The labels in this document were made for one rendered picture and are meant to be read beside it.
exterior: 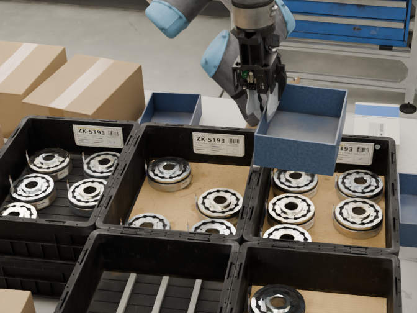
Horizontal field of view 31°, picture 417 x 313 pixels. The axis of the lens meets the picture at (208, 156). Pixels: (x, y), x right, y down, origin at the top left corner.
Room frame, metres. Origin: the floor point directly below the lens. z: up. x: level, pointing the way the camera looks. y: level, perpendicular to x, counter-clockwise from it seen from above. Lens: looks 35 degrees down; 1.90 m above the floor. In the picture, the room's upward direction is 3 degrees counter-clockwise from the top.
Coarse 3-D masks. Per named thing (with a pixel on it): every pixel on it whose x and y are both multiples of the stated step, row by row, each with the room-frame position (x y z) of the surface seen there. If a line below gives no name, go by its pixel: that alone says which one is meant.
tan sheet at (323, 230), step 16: (272, 176) 1.45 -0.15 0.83; (320, 176) 1.44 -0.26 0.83; (272, 192) 1.39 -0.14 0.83; (320, 192) 1.38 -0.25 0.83; (384, 192) 1.37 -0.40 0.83; (320, 208) 1.32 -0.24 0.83; (384, 208) 1.31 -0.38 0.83; (320, 224) 1.27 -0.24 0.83; (384, 224) 1.25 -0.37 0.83; (320, 240) 1.21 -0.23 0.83; (336, 240) 1.21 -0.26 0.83; (352, 240) 1.21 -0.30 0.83; (368, 240) 1.21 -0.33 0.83; (384, 240) 1.20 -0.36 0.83
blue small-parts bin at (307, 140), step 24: (288, 96) 1.34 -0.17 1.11; (312, 96) 1.33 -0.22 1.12; (336, 96) 1.31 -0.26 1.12; (264, 120) 1.24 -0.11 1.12; (288, 120) 1.31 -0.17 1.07; (312, 120) 1.30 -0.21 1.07; (336, 120) 1.30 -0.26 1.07; (264, 144) 1.16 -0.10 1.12; (288, 144) 1.14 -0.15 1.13; (312, 144) 1.13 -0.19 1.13; (336, 144) 1.13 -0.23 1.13; (288, 168) 1.14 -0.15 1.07; (312, 168) 1.13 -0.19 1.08
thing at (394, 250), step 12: (396, 168) 1.32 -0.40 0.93; (396, 180) 1.28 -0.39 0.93; (252, 192) 1.26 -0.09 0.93; (396, 192) 1.24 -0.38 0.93; (252, 204) 1.22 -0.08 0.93; (396, 204) 1.20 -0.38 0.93; (252, 216) 1.18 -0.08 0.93; (396, 216) 1.16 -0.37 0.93; (396, 228) 1.12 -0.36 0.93; (252, 240) 1.11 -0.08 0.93; (264, 240) 1.11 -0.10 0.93; (276, 240) 1.11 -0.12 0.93; (288, 240) 1.10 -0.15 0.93; (396, 240) 1.09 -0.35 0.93; (384, 252) 1.06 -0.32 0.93; (396, 252) 1.06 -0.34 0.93
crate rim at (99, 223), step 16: (144, 128) 1.53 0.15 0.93; (176, 128) 1.53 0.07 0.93; (192, 128) 1.52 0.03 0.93; (208, 128) 1.52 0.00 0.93; (224, 128) 1.52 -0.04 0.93; (240, 128) 1.51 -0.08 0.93; (128, 160) 1.40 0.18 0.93; (112, 192) 1.29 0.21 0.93; (96, 224) 1.18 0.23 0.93; (240, 224) 1.16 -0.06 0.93; (240, 240) 1.12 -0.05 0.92
